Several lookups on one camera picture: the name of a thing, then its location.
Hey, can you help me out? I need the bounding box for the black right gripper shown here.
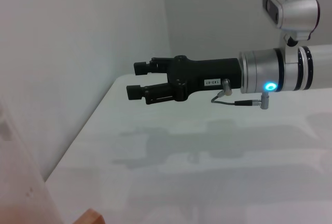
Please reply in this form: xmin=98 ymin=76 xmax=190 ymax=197
xmin=126 ymin=55 xmax=243 ymax=105

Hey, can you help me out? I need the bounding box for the wooden dispenser stand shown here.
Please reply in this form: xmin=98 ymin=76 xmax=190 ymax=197
xmin=74 ymin=207 xmax=105 ymax=224

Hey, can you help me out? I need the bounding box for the thin black cable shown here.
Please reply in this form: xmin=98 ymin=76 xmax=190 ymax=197
xmin=211 ymin=90 xmax=270 ymax=110

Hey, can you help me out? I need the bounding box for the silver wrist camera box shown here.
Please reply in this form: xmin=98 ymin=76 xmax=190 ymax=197
xmin=262 ymin=0 xmax=321 ymax=47

